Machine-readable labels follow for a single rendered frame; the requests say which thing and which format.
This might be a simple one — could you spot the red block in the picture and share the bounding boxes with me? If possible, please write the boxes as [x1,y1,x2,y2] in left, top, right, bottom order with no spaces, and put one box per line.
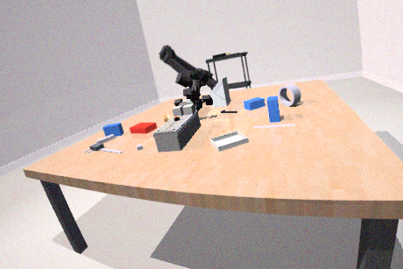
[130,123,157,134]

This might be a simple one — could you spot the grey ring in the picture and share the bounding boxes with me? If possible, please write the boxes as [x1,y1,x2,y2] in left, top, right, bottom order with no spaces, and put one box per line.
[278,83,301,107]

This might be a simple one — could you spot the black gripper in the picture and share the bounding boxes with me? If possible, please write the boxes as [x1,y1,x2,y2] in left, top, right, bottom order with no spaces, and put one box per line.
[174,89,213,111]

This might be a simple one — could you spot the blue rectangular block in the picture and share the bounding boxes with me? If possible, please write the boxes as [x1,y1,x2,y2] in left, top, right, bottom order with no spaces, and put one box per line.
[244,97,265,110]
[103,123,124,137]
[267,96,280,123]

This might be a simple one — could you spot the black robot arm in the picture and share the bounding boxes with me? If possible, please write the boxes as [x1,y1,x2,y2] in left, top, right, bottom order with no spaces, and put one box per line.
[159,45,217,99]

